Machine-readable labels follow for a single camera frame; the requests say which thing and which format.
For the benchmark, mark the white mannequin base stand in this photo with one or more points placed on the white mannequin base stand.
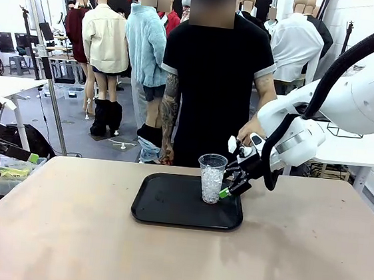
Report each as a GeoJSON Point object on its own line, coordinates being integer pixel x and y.
{"type": "Point", "coordinates": [123, 145]}

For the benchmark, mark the slim black light stand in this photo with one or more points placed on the slim black light stand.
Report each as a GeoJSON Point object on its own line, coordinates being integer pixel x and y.
{"type": "Point", "coordinates": [348, 36]}

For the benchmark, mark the mannequin in cream jacket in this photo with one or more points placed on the mannequin in cream jacket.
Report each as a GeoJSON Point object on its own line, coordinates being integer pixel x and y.
{"type": "Point", "coordinates": [105, 44]}

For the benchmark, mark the clear plastic cup with ice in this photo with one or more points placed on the clear plastic cup with ice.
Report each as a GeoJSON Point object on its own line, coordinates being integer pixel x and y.
{"type": "Point", "coordinates": [211, 186]}

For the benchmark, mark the mannequin in red top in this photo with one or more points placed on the mannequin in red top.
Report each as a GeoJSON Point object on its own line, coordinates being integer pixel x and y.
{"type": "Point", "coordinates": [173, 19]}

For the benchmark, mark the dark rod with green tip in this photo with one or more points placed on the dark rod with green tip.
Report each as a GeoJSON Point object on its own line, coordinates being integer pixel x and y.
{"type": "Point", "coordinates": [8, 150]}

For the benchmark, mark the person's left forearm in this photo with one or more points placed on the person's left forearm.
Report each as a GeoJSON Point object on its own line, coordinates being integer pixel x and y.
{"type": "Point", "coordinates": [261, 102]}

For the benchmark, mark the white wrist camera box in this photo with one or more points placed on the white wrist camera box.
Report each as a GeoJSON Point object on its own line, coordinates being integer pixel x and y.
{"type": "Point", "coordinates": [244, 150]}

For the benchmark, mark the black tripod stand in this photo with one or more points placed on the black tripod stand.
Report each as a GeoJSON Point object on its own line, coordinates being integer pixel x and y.
{"type": "Point", "coordinates": [30, 40]}

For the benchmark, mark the slanted metal pole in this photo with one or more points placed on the slanted metal pole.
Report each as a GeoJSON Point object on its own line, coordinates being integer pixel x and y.
{"type": "Point", "coordinates": [49, 92]}

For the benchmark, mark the mannequin in dark red coat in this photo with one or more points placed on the mannequin in dark red coat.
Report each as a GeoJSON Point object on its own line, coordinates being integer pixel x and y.
{"type": "Point", "coordinates": [78, 31]}

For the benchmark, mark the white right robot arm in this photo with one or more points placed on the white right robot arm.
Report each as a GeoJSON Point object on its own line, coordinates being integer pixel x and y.
{"type": "Point", "coordinates": [362, 98]}

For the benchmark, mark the yellow green plastic bag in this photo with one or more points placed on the yellow green plastic bag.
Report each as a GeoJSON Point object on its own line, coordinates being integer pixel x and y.
{"type": "Point", "coordinates": [14, 172]}

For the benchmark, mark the grey step stool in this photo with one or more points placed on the grey step stool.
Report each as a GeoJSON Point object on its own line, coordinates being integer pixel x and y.
{"type": "Point", "coordinates": [18, 63]}

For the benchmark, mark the black plastic serving tray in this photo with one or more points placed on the black plastic serving tray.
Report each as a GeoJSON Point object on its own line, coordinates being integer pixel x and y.
{"type": "Point", "coordinates": [166, 204]}

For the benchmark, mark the white desk with legs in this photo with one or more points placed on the white desk with legs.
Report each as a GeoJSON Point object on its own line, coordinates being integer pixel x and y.
{"type": "Point", "coordinates": [8, 84]}

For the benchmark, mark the mannequin in dark suit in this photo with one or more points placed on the mannequin in dark suit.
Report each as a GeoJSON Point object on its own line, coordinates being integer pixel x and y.
{"type": "Point", "coordinates": [253, 16]}

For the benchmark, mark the black computer monitor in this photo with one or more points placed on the black computer monitor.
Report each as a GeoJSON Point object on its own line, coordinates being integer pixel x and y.
{"type": "Point", "coordinates": [6, 41]}
{"type": "Point", "coordinates": [26, 39]}

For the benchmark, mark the clear plastic storage bin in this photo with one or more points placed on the clear plastic storage bin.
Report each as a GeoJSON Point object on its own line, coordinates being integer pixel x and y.
{"type": "Point", "coordinates": [11, 185]}

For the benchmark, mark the person's left hand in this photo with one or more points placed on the person's left hand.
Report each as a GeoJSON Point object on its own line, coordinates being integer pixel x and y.
{"type": "Point", "coordinates": [248, 133]}

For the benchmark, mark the person in black T-shirt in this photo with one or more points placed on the person in black T-shirt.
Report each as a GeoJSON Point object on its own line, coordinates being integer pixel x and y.
{"type": "Point", "coordinates": [213, 82]}

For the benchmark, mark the person's right hand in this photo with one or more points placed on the person's right hand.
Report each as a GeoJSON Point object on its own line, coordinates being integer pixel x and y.
{"type": "Point", "coordinates": [167, 156]}

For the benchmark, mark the mannequin in light blue fleece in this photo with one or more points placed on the mannequin in light blue fleece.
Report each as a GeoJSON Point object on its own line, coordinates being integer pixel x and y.
{"type": "Point", "coordinates": [146, 49]}

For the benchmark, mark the person's tattooed right forearm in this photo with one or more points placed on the person's tattooed right forearm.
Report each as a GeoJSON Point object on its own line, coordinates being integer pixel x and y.
{"type": "Point", "coordinates": [169, 111]}

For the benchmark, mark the white side table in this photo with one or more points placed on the white side table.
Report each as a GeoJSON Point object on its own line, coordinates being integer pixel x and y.
{"type": "Point", "coordinates": [356, 151]}

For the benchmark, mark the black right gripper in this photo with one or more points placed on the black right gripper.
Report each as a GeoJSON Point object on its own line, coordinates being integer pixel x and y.
{"type": "Point", "coordinates": [251, 167]}

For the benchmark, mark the crumpled blue jeans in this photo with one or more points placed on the crumpled blue jeans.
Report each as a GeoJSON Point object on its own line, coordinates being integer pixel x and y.
{"type": "Point", "coordinates": [149, 151]}

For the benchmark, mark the mannequin in white shirt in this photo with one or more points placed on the mannequin in white shirt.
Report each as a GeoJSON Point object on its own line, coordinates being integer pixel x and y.
{"type": "Point", "coordinates": [293, 51]}

